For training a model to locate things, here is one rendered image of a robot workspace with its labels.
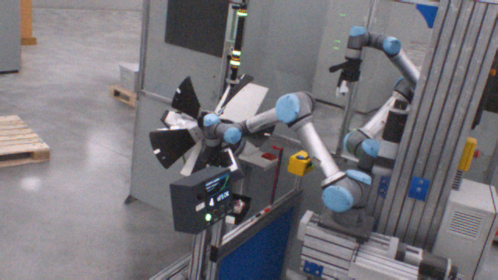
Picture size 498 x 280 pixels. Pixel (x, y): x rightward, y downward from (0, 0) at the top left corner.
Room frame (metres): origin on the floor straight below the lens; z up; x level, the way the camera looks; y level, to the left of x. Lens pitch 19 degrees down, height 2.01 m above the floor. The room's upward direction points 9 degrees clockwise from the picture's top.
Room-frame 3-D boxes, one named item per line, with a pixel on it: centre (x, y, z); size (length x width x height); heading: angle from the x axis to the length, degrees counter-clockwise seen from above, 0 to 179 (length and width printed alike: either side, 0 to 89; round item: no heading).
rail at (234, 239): (2.23, -0.13, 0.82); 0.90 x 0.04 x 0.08; 152
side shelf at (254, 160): (3.03, -0.01, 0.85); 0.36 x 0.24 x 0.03; 62
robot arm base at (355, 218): (1.94, -0.48, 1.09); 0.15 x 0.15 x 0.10
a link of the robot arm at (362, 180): (1.93, -0.48, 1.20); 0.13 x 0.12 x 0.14; 147
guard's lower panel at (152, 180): (3.13, -0.20, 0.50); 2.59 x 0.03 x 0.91; 62
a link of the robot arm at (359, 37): (2.47, -0.44, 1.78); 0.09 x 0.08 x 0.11; 114
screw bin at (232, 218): (2.25, 0.05, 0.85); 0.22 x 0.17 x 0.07; 167
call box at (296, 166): (2.58, -0.31, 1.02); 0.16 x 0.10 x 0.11; 152
